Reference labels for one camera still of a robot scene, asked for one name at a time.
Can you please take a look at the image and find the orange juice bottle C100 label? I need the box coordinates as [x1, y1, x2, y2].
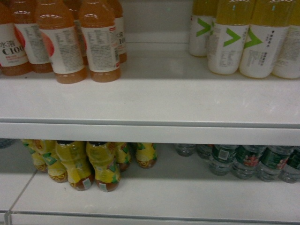
[0, 3, 32, 76]

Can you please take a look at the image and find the water bottle barcode label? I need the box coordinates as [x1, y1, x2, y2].
[209, 144, 238, 176]

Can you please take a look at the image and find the yellow drink bottle edge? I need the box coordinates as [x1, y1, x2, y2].
[272, 12, 300, 79]

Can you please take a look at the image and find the orange juice bottle back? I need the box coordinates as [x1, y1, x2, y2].
[10, 0, 53, 73]

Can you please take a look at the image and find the yellow lemon tea bottle left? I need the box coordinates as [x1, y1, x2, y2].
[55, 140, 94, 191]

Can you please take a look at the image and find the yellow lemon tea bottle front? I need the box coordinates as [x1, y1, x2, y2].
[86, 141, 121, 192]

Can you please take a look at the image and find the yellow lemon tea bottle right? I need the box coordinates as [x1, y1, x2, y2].
[133, 142, 157, 169]

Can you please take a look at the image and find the orange juice bottle front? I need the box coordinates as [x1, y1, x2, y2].
[35, 0, 87, 84]

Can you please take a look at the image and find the orange juice bottle right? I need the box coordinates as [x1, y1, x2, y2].
[79, 0, 121, 83]

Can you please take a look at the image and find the orange juice bottle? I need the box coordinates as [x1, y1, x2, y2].
[35, 0, 87, 84]
[79, 0, 121, 83]
[10, 0, 53, 73]

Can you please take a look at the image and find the white metal shelf board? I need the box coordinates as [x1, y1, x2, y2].
[6, 144, 300, 225]

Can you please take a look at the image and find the yellow lemon tea bottle middle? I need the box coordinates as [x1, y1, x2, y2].
[115, 142, 131, 172]

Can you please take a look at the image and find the yellow lemon tea bottle edge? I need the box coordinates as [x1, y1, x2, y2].
[21, 139, 69, 184]

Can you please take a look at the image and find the yellow drink bottle green arrow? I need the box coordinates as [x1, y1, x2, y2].
[189, 0, 218, 57]

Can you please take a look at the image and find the water bottle green label edge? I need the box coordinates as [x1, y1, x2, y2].
[255, 145, 294, 182]

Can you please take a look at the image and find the upper white shelf board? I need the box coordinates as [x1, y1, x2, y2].
[0, 44, 300, 145]

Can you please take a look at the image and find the yellow lemon tea bottle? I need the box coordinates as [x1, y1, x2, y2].
[55, 140, 94, 191]
[115, 142, 131, 172]
[86, 141, 121, 192]
[133, 142, 157, 169]

